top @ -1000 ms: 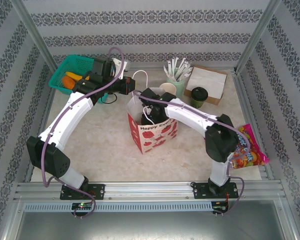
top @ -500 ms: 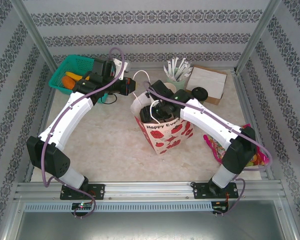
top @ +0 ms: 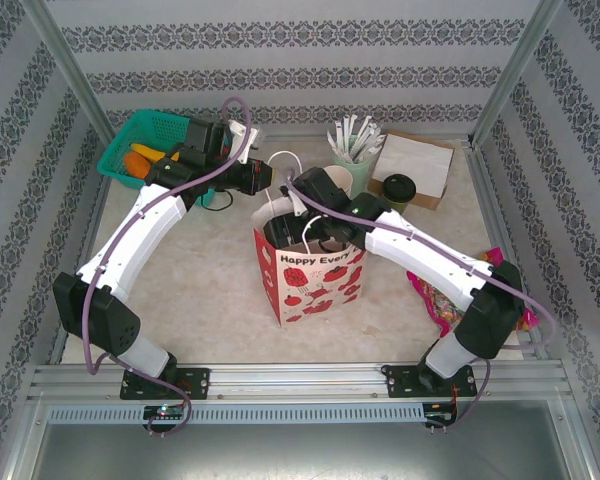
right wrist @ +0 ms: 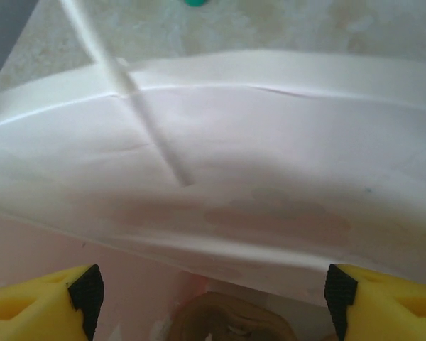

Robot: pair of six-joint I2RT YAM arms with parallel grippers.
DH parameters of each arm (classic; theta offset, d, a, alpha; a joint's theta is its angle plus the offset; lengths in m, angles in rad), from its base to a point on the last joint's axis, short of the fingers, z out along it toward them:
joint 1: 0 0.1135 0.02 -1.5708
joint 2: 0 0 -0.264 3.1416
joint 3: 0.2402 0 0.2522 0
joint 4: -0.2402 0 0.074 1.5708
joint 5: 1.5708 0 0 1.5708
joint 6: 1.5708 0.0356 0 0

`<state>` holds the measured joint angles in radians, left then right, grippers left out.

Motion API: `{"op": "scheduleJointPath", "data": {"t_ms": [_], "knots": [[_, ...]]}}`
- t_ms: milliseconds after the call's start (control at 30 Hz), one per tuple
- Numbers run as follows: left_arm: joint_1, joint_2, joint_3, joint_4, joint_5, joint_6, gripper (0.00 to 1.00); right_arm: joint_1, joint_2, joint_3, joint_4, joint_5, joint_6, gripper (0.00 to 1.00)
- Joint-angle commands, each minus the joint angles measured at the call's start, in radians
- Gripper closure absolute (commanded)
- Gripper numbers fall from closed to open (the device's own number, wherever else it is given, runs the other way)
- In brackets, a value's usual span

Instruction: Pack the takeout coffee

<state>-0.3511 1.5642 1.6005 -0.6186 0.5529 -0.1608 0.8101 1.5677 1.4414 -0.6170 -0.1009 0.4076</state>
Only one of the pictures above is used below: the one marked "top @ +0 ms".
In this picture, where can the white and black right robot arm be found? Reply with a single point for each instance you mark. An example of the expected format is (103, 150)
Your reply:
(420, 250)

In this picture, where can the red and white paper bag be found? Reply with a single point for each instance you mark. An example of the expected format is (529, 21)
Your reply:
(310, 290)

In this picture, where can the orange toy mango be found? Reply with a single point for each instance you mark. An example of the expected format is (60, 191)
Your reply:
(135, 165)

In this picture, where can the white paper napkin stack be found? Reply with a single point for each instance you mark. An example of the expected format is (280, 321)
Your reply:
(415, 160)

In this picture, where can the long aluminium base rail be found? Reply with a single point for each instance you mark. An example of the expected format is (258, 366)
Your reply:
(300, 380)

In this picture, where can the white wrapped straw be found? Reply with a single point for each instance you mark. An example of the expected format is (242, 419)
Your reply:
(376, 146)
(342, 140)
(371, 140)
(364, 134)
(336, 145)
(351, 131)

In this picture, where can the pale green mug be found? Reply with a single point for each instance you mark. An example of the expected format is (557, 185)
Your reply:
(352, 175)

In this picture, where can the stack of paper cups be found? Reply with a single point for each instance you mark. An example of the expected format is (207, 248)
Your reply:
(341, 177)

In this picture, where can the aluminium side rail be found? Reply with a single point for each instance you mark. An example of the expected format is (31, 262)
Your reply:
(487, 200)
(91, 215)

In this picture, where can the aluminium frame post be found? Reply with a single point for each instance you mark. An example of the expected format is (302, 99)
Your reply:
(517, 65)
(66, 65)

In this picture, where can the black plastic cup lid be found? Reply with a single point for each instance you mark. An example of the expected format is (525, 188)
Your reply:
(399, 186)

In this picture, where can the colourful candy bag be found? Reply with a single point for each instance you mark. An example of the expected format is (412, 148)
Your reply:
(437, 305)

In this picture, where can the small controller circuit board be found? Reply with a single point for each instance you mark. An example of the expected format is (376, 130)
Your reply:
(165, 411)
(437, 415)

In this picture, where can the teal plastic basket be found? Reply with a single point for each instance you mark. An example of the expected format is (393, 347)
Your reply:
(150, 127)

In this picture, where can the brown cardboard napkin box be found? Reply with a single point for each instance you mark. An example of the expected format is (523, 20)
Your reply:
(425, 202)

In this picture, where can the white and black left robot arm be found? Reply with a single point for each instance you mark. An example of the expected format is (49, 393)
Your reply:
(145, 225)

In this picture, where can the grey metal panel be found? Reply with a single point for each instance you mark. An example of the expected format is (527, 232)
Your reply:
(300, 450)

